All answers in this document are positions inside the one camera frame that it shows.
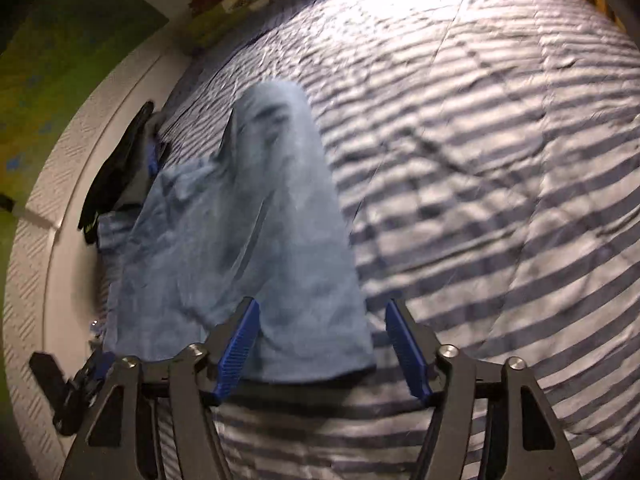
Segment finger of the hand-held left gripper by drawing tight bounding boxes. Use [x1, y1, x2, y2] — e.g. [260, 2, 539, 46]
[29, 352, 81, 436]
[72, 351, 117, 401]

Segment green folded quilt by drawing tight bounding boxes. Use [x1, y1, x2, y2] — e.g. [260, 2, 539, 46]
[185, 0, 351, 53]

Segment black and white hanging strap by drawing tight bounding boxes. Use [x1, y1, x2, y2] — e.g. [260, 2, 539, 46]
[0, 192, 61, 231]

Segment green wall map poster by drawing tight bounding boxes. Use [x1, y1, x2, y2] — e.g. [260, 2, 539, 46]
[0, 0, 170, 211]

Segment black folded garment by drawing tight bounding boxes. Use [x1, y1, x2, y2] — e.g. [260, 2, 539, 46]
[77, 101, 157, 246]

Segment light blue denim jeans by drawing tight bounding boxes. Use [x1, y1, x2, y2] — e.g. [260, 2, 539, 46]
[97, 80, 377, 386]

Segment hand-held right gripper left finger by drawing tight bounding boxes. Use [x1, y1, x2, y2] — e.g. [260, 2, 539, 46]
[60, 297, 261, 480]

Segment striped bed sheet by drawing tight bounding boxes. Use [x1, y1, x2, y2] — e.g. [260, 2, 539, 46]
[95, 0, 640, 480]

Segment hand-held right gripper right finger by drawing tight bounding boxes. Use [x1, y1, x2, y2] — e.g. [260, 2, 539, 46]
[385, 299, 583, 480]

